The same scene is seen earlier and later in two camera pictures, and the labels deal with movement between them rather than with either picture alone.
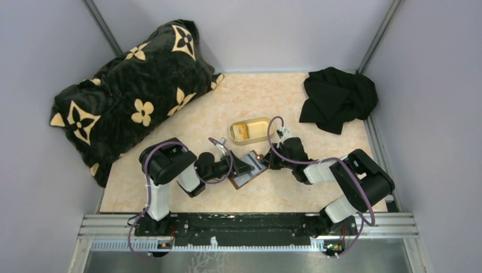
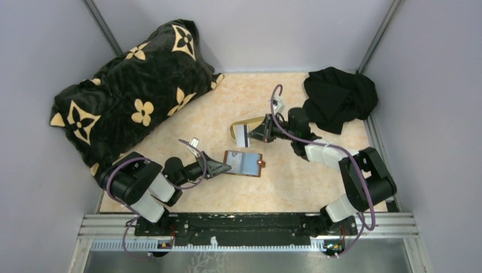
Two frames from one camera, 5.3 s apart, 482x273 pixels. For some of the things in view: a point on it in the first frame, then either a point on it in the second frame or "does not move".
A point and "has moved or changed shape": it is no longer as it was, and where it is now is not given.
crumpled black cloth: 335,96 does not move
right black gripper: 270,161 → 264,131
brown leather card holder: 255,160 has moved or changed shape
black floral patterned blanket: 132,96 does not move
